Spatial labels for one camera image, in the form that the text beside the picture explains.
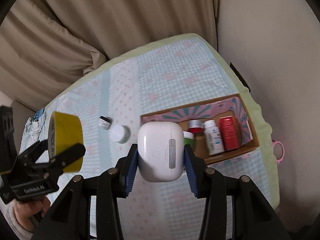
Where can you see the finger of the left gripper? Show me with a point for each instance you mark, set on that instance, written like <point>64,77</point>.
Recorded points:
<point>32,154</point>
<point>70,160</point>

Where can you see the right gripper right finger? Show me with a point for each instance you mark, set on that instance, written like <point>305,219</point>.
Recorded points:
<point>208,183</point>

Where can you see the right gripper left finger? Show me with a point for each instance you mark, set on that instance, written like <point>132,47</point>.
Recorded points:
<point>117,182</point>

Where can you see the yellow tape roll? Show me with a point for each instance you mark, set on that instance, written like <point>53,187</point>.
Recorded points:
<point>64,131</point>

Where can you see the white lid pale jar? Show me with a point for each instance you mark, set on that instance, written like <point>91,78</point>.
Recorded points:
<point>119,134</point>

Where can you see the red tube white cap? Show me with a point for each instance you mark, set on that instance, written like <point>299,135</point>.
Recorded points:
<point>229,132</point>

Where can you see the white earbuds case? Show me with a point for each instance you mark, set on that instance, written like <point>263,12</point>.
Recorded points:
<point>160,151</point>

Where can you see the grey jar black lid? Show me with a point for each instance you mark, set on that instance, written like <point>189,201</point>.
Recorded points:
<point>105,122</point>

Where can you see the left hand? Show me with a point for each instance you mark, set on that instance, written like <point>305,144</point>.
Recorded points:
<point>24,211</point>

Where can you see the light denim cloth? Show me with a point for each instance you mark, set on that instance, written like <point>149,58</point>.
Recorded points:
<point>35,123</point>

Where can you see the white pill bottle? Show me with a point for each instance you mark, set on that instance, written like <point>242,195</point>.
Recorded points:
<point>213,138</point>

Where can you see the green label white jar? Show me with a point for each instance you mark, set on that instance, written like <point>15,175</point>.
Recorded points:
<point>189,139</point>

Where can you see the cardboard box pink flaps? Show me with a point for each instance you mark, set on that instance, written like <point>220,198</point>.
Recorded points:
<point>212,109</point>

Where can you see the small red cap jar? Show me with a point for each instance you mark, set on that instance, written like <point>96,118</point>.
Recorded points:
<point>196,126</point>

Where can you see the light green mattress pad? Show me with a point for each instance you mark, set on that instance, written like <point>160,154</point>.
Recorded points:
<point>167,73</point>

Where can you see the checkered pink blue blanket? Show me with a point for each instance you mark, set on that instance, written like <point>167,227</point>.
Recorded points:
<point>154,210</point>

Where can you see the black perforated strip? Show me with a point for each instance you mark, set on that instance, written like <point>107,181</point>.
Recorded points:
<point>239,76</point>

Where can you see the beige curtain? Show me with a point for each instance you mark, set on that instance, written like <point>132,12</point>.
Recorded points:
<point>46,45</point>

